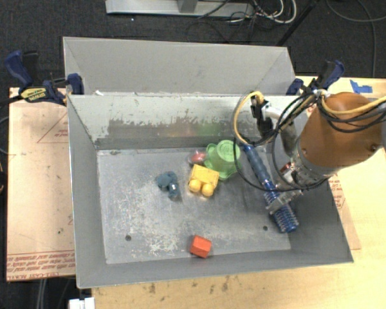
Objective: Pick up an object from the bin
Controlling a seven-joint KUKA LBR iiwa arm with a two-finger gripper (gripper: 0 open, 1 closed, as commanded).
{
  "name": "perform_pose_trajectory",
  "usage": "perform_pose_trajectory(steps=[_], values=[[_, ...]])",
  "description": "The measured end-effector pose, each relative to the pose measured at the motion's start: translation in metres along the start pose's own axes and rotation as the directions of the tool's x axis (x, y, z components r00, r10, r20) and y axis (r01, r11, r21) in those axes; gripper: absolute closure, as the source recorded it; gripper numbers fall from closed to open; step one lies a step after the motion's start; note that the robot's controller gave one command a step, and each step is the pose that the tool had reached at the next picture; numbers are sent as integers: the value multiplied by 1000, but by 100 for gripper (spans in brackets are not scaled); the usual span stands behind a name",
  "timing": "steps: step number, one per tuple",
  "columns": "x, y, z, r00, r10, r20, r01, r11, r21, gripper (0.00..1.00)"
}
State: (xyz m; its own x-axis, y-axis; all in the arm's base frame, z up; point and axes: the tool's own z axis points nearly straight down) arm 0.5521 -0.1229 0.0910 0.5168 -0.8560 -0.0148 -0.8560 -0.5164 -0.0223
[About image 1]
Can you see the grey metal bin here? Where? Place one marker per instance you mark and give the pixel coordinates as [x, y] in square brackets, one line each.
[154, 211]

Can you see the yellow toy block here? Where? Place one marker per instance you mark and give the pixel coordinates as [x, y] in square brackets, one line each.
[203, 177]

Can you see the green plastic cup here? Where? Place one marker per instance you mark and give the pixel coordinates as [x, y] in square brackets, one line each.
[223, 156]

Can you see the blue-grey toy figure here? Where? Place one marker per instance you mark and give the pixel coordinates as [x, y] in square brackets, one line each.
[167, 182]

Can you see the black cylinder on white bracket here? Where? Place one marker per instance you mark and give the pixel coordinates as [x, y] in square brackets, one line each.
[264, 124]

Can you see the orange-red block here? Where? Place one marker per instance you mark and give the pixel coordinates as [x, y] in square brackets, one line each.
[200, 246]

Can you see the brown cardboard board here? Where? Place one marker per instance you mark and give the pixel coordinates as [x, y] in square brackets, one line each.
[38, 179]

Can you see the small red round toy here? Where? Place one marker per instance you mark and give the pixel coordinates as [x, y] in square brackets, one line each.
[197, 156]

